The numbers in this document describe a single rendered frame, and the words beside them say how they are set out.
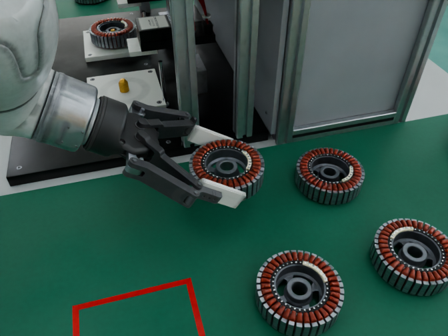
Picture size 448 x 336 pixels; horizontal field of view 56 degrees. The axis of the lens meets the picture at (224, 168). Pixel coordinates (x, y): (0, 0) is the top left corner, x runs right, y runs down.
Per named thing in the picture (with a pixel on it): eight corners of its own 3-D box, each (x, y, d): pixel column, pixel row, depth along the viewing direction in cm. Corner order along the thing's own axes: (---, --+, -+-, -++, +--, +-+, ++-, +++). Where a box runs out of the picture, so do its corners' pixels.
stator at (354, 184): (283, 190, 71) (285, 174, 69) (310, 153, 78) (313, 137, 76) (347, 217, 67) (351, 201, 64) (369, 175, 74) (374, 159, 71)
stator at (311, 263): (301, 358, 51) (305, 344, 48) (237, 295, 57) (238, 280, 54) (357, 301, 56) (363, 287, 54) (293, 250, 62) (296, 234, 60)
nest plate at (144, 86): (91, 121, 82) (89, 116, 81) (87, 82, 93) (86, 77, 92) (167, 109, 85) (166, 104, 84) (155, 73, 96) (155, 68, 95)
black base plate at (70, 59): (10, 187, 72) (5, 177, 71) (31, 29, 117) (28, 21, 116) (268, 140, 81) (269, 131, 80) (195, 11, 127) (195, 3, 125)
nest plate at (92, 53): (86, 62, 99) (85, 57, 99) (84, 35, 110) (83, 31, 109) (149, 54, 102) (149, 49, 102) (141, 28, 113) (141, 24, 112)
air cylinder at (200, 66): (184, 96, 89) (182, 73, 85) (177, 78, 94) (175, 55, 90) (207, 93, 90) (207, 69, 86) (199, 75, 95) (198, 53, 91)
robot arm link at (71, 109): (27, 155, 51) (76, 169, 54) (47, 98, 46) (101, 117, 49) (41, 111, 58) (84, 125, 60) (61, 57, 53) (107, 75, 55)
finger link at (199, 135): (187, 141, 66) (186, 137, 66) (225, 154, 69) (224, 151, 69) (196, 127, 64) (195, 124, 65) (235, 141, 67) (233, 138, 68)
